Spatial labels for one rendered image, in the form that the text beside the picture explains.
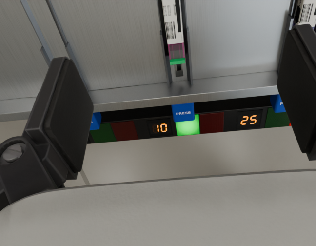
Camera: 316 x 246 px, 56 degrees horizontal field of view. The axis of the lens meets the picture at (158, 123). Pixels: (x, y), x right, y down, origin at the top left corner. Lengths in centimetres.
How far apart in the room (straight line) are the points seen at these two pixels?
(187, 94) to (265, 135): 79
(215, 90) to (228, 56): 3
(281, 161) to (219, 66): 82
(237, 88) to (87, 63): 15
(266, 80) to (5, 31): 25
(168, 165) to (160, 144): 8
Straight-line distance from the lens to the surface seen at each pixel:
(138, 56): 29
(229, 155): 106
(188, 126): 37
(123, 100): 30
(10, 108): 35
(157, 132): 38
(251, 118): 38
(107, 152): 108
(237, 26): 28
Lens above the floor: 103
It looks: 82 degrees down
